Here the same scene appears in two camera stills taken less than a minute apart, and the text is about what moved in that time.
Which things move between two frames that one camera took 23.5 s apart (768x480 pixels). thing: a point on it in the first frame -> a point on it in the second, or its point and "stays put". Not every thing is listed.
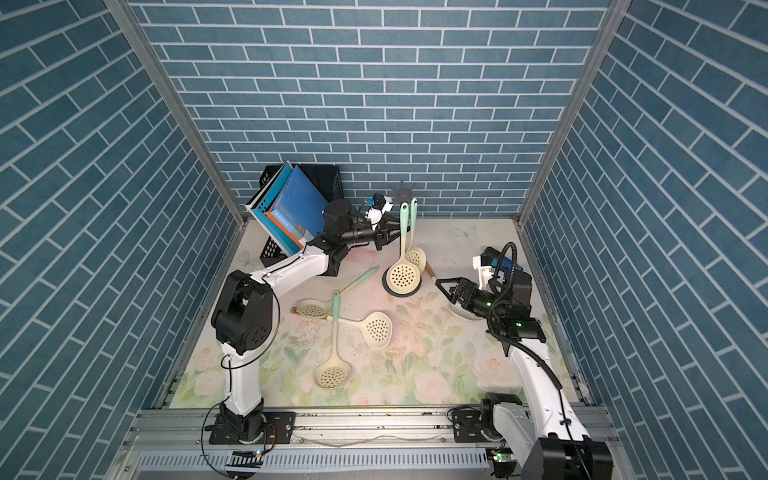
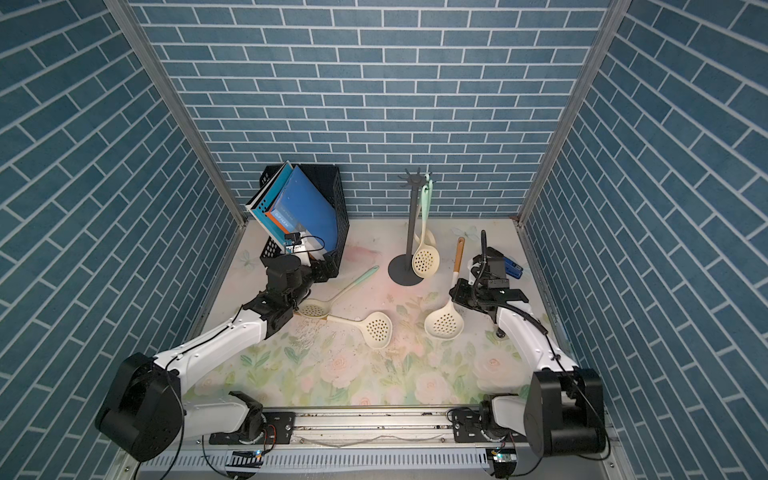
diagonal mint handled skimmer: x=316 y=308 stays put
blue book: x=300 y=204 stays put
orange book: x=292 y=234 stays put
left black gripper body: x=357 y=233 -> x=306 y=278
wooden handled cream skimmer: x=376 y=326 stays put
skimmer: x=415 y=255 -> x=417 y=235
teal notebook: x=256 y=207 stays put
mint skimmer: x=403 y=278 -> x=426 y=260
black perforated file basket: x=330 y=185 stays put
